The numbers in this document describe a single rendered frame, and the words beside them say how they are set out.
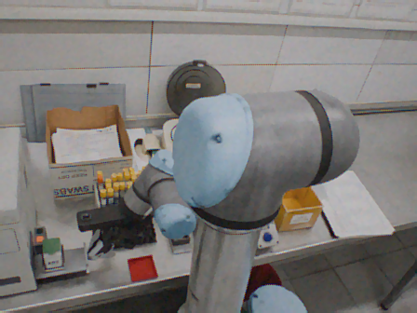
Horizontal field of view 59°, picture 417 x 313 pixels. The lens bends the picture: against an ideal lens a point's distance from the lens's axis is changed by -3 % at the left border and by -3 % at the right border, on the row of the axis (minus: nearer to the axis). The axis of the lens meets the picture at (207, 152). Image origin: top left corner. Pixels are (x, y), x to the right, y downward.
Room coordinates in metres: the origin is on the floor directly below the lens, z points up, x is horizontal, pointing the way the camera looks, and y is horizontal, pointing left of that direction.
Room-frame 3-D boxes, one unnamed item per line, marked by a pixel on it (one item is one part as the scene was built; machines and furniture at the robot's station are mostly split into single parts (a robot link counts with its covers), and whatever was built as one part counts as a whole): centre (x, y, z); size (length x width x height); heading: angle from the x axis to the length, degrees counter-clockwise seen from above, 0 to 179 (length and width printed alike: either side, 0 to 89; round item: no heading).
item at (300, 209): (0.87, -0.30, 0.92); 0.13 x 0.13 x 0.10; 24
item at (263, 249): (0.74, -0.19, 0.92); 0.13 x 0.07 x 0.08; 27
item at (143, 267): (0.57, 0.11, 0.88); 0.07 x 0.07 x 0.01; 27
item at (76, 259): (0.50, 0.34, 0.92); 0.21 x 0.07 x 0.05; 117
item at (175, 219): (0.54, 0.03, 1.17); 0.11 x 0.11 x 0.08; 27
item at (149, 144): (0.98, 0.21, 0.92); 0.24 x 0.12 x 0.10; 27
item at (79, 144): (0.91, 0.38, 0.95); 0.29 x 0.25 x 0.15; 27
